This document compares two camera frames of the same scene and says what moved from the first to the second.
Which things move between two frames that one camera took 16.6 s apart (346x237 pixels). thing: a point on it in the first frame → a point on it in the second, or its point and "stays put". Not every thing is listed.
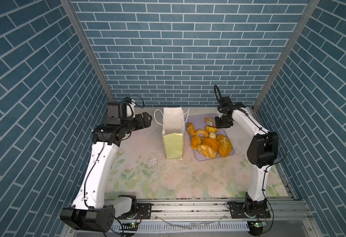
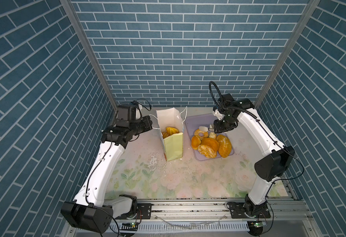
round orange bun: [195, 142] stays put
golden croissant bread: [190, 129] → [165, 135]
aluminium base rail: [213, 217] stays put
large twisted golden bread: [209, 147] stays put
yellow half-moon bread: [209, 129] → [171, 130]
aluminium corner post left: [68, 7] stays put
